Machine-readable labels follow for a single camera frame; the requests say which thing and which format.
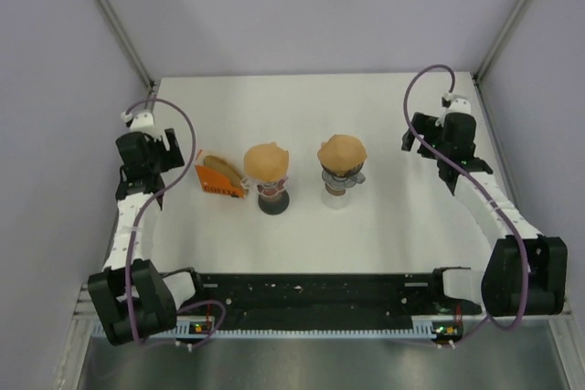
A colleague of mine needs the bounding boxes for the orange coffee filter box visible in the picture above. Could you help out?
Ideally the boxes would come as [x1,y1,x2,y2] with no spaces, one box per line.
[195,150,248,199]

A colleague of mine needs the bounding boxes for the grey smoked plastic dripper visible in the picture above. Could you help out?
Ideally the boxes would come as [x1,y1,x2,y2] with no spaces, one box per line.
[322,163,366,192]

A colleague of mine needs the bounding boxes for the single brown paper filter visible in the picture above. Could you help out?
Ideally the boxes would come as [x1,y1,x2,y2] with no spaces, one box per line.
[243,142,289,182]

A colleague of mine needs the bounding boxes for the glass cup with brown band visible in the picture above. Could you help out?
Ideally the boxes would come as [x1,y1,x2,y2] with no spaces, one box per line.
[321,184,351,210]

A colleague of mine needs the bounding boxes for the clear glass dripper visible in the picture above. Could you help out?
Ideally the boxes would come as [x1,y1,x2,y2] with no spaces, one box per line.
[240,175,288,199]

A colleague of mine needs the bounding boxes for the glass carafe with red rim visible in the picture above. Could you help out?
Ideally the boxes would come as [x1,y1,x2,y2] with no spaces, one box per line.
[257,185,290,216]

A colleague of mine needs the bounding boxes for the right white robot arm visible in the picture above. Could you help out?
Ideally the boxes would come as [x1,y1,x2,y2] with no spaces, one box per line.
[401,112,568,317]

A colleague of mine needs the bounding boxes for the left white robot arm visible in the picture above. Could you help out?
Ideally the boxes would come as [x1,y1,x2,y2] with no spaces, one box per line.
[87,129,207,346]

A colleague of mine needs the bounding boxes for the brown paper coffee filters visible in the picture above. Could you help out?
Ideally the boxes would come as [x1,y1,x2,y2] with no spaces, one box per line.
[203,154,242,187]

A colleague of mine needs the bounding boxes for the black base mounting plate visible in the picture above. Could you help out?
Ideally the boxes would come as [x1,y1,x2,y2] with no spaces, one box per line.
[185,271,481,331]

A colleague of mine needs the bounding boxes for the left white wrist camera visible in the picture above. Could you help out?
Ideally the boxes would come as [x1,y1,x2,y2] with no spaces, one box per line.
[122,110,157,137]

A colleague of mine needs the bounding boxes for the aluminium frame rail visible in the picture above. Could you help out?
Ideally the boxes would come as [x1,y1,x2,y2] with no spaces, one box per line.
[73,284,572,318]

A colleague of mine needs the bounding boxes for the grey slotted cable duct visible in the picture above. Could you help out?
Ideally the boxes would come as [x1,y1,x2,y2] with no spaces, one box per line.
[91,320,463,343]

